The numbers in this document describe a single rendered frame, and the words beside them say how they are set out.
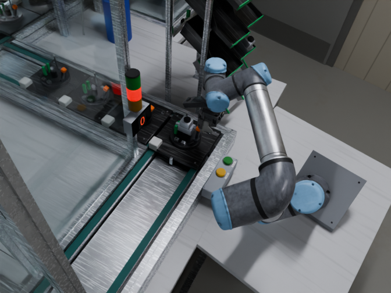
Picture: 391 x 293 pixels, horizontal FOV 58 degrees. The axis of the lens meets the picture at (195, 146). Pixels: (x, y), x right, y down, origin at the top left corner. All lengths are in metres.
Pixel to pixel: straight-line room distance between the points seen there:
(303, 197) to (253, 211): 0.42
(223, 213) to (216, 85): 0.43
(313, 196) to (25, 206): 1.06
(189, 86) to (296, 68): 1.95
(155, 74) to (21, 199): 1.70
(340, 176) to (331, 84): 2.25
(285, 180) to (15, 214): 0.68
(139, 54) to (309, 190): 1.34
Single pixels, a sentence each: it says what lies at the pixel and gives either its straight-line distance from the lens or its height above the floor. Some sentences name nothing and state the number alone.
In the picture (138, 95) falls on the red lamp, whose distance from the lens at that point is 1.21.
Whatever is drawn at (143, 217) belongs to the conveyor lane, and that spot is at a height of 0.92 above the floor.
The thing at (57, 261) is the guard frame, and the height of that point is 1.66.
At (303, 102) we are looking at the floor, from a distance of 3.38.
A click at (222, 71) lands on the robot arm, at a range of 1.21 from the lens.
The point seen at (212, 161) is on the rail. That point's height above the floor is 0.95.
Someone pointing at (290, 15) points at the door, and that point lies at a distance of 3.87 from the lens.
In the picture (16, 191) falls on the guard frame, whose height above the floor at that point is 1.85.
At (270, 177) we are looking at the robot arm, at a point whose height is 1.42.
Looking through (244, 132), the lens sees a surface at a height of 0.86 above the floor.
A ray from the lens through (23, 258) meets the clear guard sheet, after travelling 0.50.
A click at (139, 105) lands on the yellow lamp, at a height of 1.29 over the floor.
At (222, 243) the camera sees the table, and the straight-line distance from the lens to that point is 1.43.
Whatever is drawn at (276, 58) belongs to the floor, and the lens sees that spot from 3.81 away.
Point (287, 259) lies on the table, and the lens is 1.47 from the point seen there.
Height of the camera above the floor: 2.16
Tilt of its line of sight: 51 degrees down
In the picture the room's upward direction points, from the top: 6 degrees clockwise
